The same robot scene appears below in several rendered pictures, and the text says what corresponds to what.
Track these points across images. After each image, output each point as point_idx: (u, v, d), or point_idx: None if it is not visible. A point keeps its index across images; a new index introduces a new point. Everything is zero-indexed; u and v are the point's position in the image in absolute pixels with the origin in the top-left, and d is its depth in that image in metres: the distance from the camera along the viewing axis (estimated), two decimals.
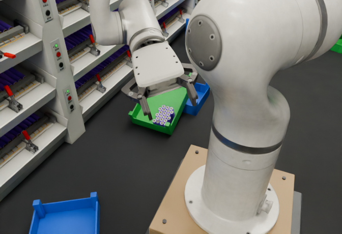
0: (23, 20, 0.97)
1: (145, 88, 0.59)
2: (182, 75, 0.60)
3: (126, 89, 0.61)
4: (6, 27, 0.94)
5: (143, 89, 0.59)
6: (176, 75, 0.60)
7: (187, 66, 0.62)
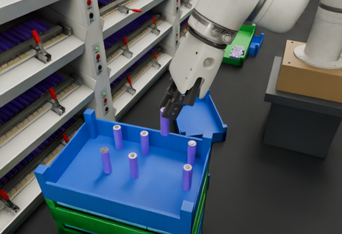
0: None
1: (172, 81, 0.57)
2: (177, 92, 0.54)
3: None
4: None
5: (171, 82, 0.57)
6: (178, 90, 0.53)
7: (190, 90, 0.51)
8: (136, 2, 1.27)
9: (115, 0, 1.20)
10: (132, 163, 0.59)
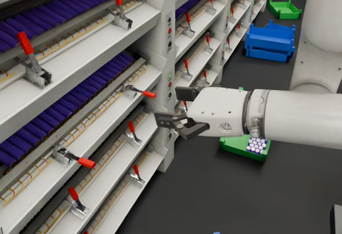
0: (143, 52, 0.92)
1: (200, 91, 0.58)
2: (186, 115, 0.52)
3: (214, 86, 0.60)
4: (129, 60, 0.89)
5: (200, 90, 0.58)
6: (188, 109, 0.53)
7: (196, 126, 0.50)
8: (93, 122, 0.71)
9: (50, 132, 0.64)
10: None
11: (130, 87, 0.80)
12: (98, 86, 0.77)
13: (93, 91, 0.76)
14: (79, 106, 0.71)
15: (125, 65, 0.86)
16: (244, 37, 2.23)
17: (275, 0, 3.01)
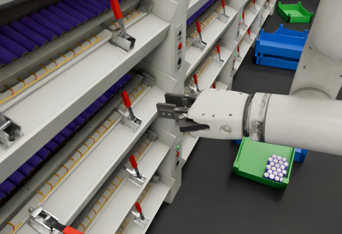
0: (148, 71, 0.76)
1: (195, 97, 0.57)
2: (186, 110, 0.54)
3: None
4: (125, 79, 0.74)
5: (193, 96, 0.57)
6: (189, 110, 0.53)
7: (193, 122, 0.52)
8: (85, 168, 0.56)
9: (20, 182, 0.49)
10: None
11: None
12: (87, 114, 0.62)
13: (79, 121, 0.61)
14: (60, 142, 0.56)
15: (120, 86, 0.71)
16: (253, 43, 2.07)
17: (283, 3, 2.86)
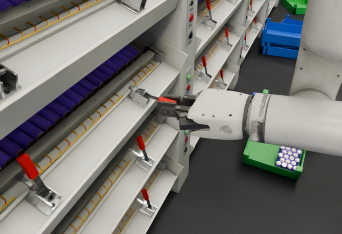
0: (157, 46, 0.71)
1: (194, 98, 0.56)
2: (186, 109, 0.54)
3: None
4: (134, 53, 0.68)
5: (192, 97, 0.57)
6: (189, 110, 0.53)
7: (193, 121, 0.52)
8: (91, 143, 0.50)
9: (18, 154, 0.44)
10: None
11: (141, 91, 0.59)
12: (92, 86, 0.57)
13: (84, 93, 0.55)
14: (63, 114, 0.51)
15: (128, 60, 0.65)
16: (259, 33, 2.01)
17: None
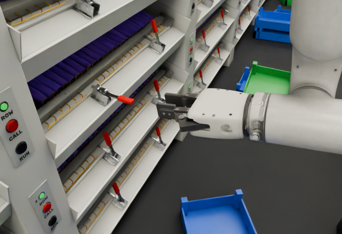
0: (168, 13, 0.95)
1: (195, 97, 0.57)
2: (186, 110, 0.54)
3: None
4: (150, 18, 0.92)
5: (193, 96, 0.57)
6: (189, 110, 0.53)
7: (193, 122, 0.52)
8: (126, 71, 0.74)
9: (82, 71, 0.67)
10: (41, 99, 0.60)
11: None
12: (124, 36, 0.80)
13: (119, 40, 0.79)
14: (107, 52, 0.74)
15: (147, 22, 0.89)
16: (253, 21, 2.25)
17: None
